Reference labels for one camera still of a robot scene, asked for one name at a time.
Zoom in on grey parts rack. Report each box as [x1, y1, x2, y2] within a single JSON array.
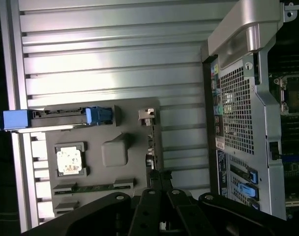
[[45, 97, 163, 218]]

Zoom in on green RAM stick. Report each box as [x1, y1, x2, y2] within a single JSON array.
[[70, 184, 117, 192]]

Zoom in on silver CPU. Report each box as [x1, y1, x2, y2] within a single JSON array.
[[56, 147, 83, 174]]

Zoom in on CPU socket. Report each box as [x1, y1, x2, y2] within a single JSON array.
[[273, 76, 299, 116]]

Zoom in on green motherboard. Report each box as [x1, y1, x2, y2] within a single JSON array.
[[266, 73, 299, 214]]

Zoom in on silver hard disk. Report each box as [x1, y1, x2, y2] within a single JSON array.
[[29, 108, 89, 126]]

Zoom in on open PC case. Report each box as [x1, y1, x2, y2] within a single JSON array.
[[201, 0, 299, 221]]

